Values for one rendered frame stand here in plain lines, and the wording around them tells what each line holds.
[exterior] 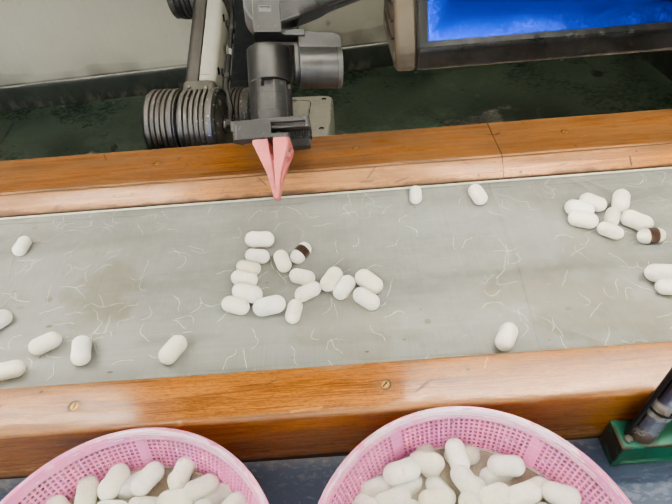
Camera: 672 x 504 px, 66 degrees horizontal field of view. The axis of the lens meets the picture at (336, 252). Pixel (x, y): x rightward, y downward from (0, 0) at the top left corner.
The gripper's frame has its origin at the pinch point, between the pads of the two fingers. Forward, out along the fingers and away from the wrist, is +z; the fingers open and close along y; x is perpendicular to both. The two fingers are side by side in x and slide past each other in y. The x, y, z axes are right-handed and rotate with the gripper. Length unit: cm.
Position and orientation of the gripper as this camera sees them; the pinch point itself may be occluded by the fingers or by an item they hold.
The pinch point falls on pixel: (277, 193)
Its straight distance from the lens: 69.3
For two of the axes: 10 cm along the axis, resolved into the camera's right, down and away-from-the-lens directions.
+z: 0.7, 9.9, -0.8
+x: 0.2, 0.8, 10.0
